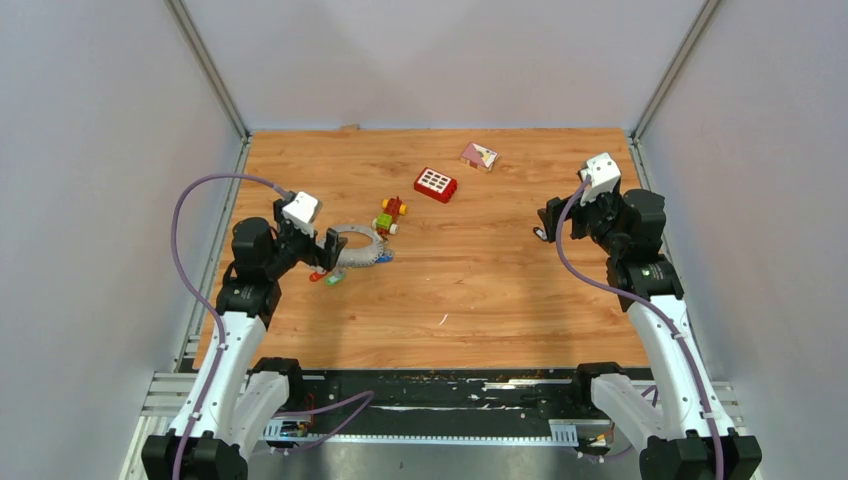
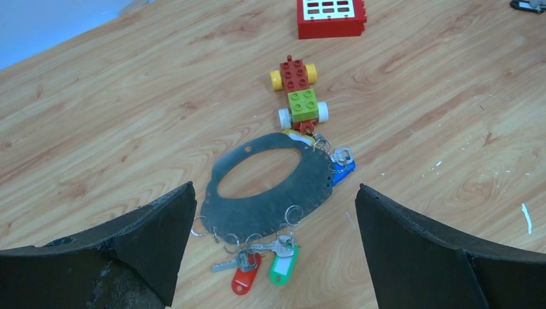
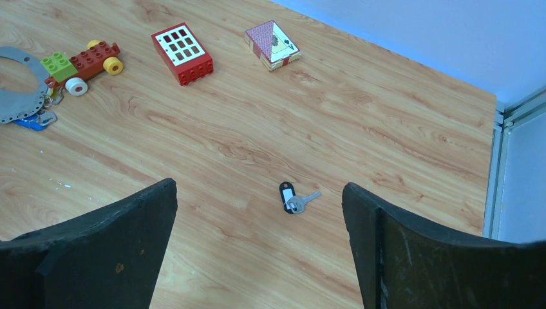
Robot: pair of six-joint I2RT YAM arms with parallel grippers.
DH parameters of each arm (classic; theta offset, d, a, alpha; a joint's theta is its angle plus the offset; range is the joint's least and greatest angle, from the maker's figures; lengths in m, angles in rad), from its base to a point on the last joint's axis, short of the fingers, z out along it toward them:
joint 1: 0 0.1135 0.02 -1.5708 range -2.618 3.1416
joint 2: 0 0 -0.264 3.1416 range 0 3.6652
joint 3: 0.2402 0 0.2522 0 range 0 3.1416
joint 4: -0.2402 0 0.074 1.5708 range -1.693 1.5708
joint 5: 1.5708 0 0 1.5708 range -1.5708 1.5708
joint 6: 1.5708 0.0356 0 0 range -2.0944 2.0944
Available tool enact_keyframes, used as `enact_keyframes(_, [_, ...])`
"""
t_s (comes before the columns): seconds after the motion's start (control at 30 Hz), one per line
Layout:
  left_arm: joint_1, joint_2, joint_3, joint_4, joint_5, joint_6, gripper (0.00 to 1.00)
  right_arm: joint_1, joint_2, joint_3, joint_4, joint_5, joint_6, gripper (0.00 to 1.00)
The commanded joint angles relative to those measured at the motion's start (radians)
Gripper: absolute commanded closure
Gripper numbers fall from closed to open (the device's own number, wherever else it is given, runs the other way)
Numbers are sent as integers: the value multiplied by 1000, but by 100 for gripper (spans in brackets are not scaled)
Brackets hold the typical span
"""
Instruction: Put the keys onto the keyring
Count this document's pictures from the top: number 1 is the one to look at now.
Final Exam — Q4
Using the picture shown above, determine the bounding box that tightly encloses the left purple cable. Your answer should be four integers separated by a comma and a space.
170, 173, 376, 480

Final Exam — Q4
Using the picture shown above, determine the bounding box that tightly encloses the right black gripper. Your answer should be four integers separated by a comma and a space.
537, 184, 625, 256

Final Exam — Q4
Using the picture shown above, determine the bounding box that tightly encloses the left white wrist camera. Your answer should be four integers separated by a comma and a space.
281, 191, 323, 237

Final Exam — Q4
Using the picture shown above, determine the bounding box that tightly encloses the bunch of coloured keys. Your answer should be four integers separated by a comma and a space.
309, 249, 394, 285

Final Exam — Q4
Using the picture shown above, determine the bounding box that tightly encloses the purple cable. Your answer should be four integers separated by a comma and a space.
170, 173, 376, 480
555, 177, 726, 480

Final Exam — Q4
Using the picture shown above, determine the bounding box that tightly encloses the pink picture toy block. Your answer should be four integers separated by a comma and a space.
460, 142, 500, 173

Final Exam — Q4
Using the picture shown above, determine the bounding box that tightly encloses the left aluminium frame post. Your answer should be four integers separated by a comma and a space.
164, 0, 251, 142

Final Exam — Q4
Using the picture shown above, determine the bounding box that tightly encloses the colourful toy brick car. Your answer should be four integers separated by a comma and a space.
372, 197, 407, 238

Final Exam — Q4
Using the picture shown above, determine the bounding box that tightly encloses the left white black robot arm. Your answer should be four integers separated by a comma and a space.
141, 192, 347, 479

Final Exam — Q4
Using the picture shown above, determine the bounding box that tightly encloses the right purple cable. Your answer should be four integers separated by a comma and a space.
555, 177, 726, 480

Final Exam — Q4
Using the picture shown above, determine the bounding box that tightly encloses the right aluminium frame post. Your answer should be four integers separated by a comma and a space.
630, 0, 723, 143

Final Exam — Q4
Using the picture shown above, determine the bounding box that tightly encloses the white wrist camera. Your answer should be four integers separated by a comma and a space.
281, 191, 323, 237
578, 152, 621, 206

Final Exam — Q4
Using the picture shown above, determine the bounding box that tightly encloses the red window toy brick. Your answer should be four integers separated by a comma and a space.
413, 167, 458, 204

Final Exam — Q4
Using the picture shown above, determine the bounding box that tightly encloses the small silver key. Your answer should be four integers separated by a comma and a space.
533, 227, 547, 242

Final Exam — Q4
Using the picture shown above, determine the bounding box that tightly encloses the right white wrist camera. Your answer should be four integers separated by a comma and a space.
578, 152, 621, 206

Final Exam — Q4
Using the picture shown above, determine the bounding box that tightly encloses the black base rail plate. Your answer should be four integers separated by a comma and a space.
292, 369, 611, 446

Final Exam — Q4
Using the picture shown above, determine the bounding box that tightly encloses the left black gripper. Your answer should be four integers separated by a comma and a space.
265, 200, 347, 279

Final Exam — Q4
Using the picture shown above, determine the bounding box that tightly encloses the aluminium frame post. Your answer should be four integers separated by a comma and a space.
164, 0, 251, 142
630, 0, 723, 143

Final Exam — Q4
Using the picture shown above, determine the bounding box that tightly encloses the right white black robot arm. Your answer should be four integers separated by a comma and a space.
534, 189, 762, 479

